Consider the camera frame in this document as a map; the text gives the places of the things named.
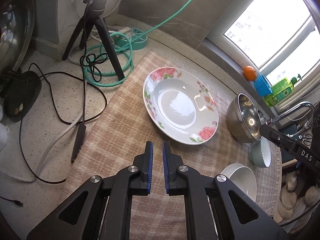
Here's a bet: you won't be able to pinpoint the plain white leaf plate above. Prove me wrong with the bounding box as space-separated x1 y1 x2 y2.
221 163 257 202

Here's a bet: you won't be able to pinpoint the light blue ceramic bowl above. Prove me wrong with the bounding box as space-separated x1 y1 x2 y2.
249 137 271 168

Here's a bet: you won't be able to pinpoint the large steel bowl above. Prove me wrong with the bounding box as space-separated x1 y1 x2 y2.
226 93 262 144

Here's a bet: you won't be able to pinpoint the red rose floral plate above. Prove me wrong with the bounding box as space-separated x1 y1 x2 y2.
143 67 219 145

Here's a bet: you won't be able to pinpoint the red steel bowl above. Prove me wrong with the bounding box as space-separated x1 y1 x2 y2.
258 110 266 131

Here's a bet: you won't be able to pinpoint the scissors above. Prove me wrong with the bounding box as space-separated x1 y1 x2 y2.
298 134 312 146

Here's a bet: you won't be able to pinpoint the chrome faucet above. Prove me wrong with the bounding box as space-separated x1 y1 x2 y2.
265 101 316 131

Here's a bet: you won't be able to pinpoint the green dish soap bottle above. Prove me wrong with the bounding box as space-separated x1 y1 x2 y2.
264 74 302 107

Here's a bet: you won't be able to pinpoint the plaid pink cloth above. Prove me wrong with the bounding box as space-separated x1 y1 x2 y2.
60 51 281 239

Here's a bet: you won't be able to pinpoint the blue plastic cup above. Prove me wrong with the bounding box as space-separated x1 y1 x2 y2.
254 75 272 97

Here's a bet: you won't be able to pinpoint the orange fruit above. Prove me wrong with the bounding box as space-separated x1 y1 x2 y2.
243 66 257 81

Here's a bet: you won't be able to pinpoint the black oval device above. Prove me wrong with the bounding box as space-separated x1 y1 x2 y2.
3 70 42 122

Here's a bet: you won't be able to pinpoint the teal power strip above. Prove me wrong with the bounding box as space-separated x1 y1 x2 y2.
112 27 148 50

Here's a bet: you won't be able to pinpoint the black tripod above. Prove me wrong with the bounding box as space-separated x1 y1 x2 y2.
62 0 125 81

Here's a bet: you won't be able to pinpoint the white window frame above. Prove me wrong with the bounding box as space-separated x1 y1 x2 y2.
207 0 319 112

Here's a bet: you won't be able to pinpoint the teal cable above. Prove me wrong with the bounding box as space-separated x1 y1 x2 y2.
83 0 209 88

